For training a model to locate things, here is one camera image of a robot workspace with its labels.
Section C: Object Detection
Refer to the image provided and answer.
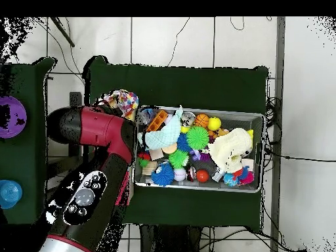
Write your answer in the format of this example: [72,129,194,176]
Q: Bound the black panel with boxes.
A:
[69,91,83,108]

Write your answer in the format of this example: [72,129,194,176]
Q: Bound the yellow ball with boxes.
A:
[207,117,222,131]

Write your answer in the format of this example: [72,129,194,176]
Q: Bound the small orange basketball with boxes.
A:
[194,113,210,129]

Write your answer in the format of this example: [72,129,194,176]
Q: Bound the silver drink can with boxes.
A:
[180,111,196,127]

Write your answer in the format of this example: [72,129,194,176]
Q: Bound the red-orange ball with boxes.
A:
[196,169,209,183]

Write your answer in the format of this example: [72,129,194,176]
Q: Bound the black rod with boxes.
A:
[50,17,75,48]

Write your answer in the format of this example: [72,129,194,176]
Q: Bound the white colourful spotted cloth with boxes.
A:
[102,89,140,117]

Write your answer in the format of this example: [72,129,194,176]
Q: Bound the blue bowl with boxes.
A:
[0,180,23,210]

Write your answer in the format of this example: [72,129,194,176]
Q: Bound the large blue spiky ball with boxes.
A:
[152,162,175,187]

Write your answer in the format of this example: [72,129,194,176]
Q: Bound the mint green waffle cloth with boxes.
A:
[141,106,184,150]

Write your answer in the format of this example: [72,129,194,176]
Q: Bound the clear mesh bin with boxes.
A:
[133,106,264,194]

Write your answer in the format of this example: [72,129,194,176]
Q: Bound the black floor cable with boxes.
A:
[264,149,336,163]

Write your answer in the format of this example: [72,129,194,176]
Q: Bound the green side table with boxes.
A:
[0,56,60,226]

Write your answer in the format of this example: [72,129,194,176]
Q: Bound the cream waffle cloth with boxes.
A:
[207,128,254,174]

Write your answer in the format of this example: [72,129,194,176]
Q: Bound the green spiky ball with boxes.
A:
[186,125,210,150]

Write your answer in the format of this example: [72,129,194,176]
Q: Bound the purple bowl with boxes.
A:
[0,95,28,140]

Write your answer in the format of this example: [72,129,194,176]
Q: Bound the round wooden disc toy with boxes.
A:
[161,142,178,156]

